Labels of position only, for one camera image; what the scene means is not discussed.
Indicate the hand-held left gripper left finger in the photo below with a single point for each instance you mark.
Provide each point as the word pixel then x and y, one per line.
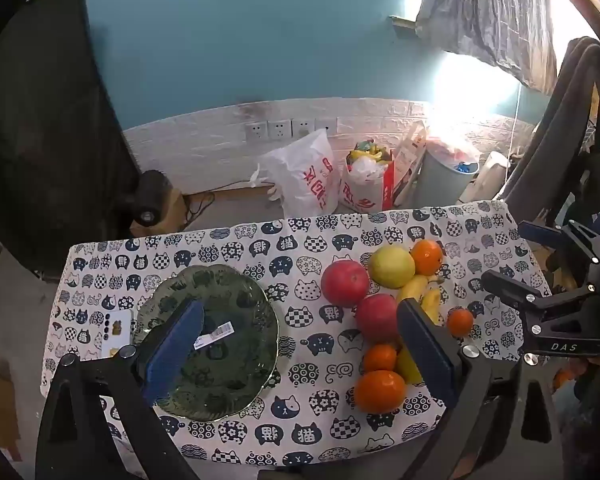
pixel 175 345

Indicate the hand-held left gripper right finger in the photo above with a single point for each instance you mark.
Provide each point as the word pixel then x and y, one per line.
pixel 430 355

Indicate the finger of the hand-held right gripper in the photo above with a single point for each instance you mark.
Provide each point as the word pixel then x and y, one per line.
pixel 545 234
pixel 515 287

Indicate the small orange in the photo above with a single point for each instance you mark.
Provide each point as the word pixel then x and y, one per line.
pixel 380 357
pixel 460 321

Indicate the green glass plate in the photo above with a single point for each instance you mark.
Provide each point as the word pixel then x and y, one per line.
pixel 230 365

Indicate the red apple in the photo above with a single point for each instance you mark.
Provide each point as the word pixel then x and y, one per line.
pixel 345 282
pixel 377 317

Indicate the yellow-green apple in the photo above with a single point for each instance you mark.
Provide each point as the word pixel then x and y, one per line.
pixel 391 266

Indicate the green pear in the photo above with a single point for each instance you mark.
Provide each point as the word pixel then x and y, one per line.
pixel 409 366

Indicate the orange object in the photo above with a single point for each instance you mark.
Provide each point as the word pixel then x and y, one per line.
pixel 565 376

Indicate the white barcode sticker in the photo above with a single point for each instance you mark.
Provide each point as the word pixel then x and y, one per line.
pixel 215 335

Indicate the short yellow banana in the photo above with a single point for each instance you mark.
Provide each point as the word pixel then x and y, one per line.
pixel 432 304

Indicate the white card on table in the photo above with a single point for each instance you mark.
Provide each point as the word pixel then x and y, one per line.
pixel 116 332

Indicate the long yellow banana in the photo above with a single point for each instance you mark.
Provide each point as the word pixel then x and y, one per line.
pixel 413 288

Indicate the white container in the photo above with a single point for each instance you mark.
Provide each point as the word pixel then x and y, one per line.
pixel 485 175

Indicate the grey chair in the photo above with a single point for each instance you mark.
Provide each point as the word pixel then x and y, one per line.
pixel 555 125

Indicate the grey-blue trash bin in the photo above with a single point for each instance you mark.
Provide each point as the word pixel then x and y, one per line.
pixel 437 180

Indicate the brown cardboard box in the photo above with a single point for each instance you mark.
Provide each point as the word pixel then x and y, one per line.
pixel 175 210

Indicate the black round device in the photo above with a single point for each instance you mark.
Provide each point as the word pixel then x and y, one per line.
pixel 150 197

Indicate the cat print tablecloth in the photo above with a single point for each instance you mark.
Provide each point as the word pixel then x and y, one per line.
pixel 305 260

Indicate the red and white paper bag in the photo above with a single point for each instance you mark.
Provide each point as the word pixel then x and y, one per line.
pixel 365 195

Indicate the white plastic bag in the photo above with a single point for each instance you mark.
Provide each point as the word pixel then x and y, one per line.
pixel 305 170

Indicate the grey patterned curtain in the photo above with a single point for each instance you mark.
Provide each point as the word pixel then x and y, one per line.
pixel 490 15

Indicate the black panel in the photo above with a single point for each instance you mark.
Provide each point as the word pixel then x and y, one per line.
pixel 40 135

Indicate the white wall socket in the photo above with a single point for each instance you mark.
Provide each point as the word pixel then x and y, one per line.
pixel 302 128
pixel 280 129
pixel 326 125
pixel 256 132

